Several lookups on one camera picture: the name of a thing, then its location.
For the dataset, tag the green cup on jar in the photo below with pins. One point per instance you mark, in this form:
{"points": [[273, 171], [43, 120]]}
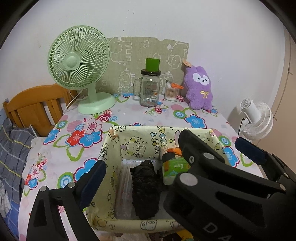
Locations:
{"points": [[152, 64]]}

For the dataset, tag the floral tablecloth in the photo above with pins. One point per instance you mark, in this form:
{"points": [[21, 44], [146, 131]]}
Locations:
{"points": [[74, 144]]}

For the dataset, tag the green desk fan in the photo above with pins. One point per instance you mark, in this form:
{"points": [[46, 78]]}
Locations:
{"points": [[77, 60]]}

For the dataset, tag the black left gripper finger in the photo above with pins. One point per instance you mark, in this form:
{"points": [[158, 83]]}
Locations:
{"points": [[45, 222]]}

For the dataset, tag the cotton swab container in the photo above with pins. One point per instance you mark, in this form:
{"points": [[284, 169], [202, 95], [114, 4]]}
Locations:
{"points": [[172, 90]]}

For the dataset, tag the purple plush toy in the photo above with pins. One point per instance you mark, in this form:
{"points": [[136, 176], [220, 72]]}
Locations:
{"points": [[198, 86]]}

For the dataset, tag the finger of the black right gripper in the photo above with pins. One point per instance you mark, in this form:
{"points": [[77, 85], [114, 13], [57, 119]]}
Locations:
{"points": [[277, 172], [207, 163]]}

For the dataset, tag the grey plaid blanket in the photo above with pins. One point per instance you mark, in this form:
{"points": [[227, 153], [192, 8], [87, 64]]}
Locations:
{"points": [[15, 146]]}

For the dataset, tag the wooden chair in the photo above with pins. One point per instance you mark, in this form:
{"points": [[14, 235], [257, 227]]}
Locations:
{"points": [[39, 107]]}

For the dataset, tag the white standing fan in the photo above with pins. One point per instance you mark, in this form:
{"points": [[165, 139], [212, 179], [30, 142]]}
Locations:
{"points": [[259, 119]]}

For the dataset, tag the cartoon printed cardboard backboard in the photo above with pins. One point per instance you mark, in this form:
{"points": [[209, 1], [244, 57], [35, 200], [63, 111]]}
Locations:
{"points": [[127, 60]]}

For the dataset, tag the glass mason jar mug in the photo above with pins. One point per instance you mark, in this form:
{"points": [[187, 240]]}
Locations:
{"points": [[147, 87]]}

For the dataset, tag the black cloth bundle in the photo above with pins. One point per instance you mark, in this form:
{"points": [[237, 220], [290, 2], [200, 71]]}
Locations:
{"points": [[146, 190]]}

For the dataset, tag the cartoon printed storage box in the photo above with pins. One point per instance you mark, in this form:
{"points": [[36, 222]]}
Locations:
{"points": [[132, 143]]}

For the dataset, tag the clear plastic tray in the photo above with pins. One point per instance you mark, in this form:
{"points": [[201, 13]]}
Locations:
{"points": [[123, 204]]}

